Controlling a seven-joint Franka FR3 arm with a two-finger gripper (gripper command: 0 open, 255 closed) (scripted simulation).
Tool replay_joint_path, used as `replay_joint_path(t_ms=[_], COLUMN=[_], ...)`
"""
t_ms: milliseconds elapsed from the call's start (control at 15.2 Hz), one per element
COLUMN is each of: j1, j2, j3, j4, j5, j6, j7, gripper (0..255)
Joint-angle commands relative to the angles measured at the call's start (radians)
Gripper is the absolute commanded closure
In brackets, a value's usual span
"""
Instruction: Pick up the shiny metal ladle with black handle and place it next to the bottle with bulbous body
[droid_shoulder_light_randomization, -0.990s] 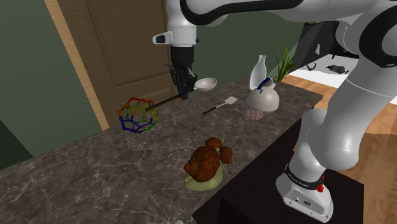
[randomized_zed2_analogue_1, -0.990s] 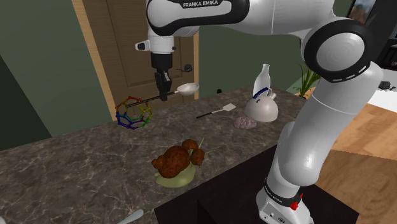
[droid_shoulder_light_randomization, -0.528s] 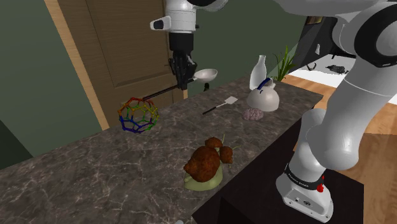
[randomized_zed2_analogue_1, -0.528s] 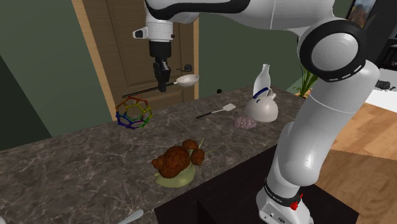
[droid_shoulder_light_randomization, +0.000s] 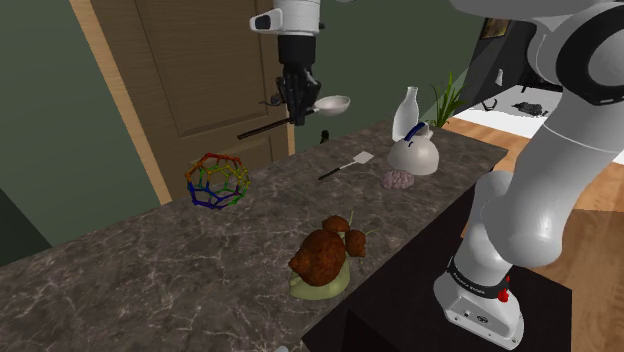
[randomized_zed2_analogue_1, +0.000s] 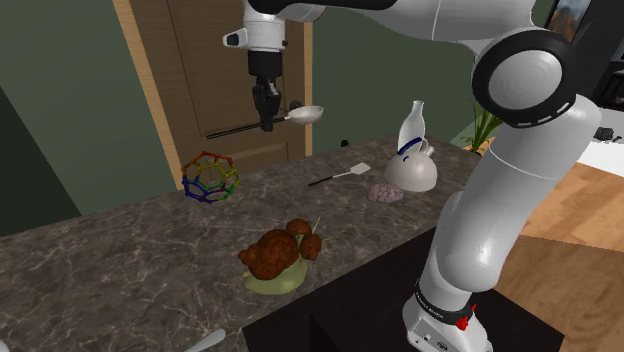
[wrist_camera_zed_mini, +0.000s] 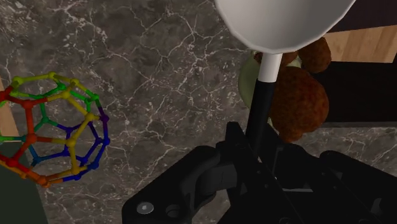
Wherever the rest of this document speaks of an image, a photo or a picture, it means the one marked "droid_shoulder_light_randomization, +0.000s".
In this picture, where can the brown wooden door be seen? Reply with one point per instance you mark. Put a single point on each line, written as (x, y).
(195, 73)

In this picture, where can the brown mushrooms on green base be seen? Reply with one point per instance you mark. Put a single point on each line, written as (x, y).
(319, 258)

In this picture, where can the black robot stand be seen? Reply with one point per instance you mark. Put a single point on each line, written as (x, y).
(414, 253)

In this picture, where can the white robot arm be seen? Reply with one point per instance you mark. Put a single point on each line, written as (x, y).
(546, 195)

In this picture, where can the green leafy plant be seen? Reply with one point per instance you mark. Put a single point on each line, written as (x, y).
(446, 105)

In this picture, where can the white table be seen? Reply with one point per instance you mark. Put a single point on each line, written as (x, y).
(487, 121)

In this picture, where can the white glass bottle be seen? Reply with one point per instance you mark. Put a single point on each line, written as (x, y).
(405, 114)

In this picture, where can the framed wall picture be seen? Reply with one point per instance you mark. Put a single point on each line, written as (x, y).
(496, 28)

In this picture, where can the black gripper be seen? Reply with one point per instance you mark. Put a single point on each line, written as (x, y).
(296, 53)

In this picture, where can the pink brain model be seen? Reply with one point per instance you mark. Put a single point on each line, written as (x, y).
(397, 180)

